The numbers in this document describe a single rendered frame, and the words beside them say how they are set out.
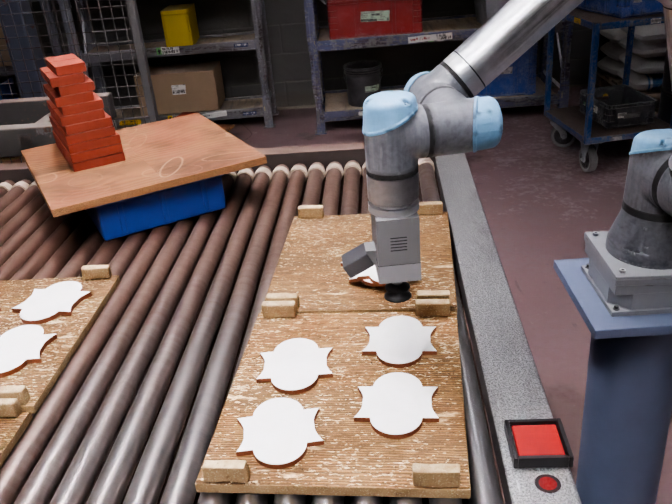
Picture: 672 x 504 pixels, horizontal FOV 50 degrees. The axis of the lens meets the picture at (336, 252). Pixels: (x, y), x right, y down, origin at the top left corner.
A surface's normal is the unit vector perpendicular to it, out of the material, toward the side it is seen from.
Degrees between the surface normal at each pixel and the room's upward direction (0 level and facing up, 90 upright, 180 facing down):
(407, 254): 90
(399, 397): 0
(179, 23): 90
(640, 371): 90
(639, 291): 90
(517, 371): 0
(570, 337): 0
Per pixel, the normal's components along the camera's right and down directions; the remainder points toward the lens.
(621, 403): -0.52, 0.43
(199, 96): 0.00, 0.46
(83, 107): 0.47, 0.36
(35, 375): -0.07, -0.89
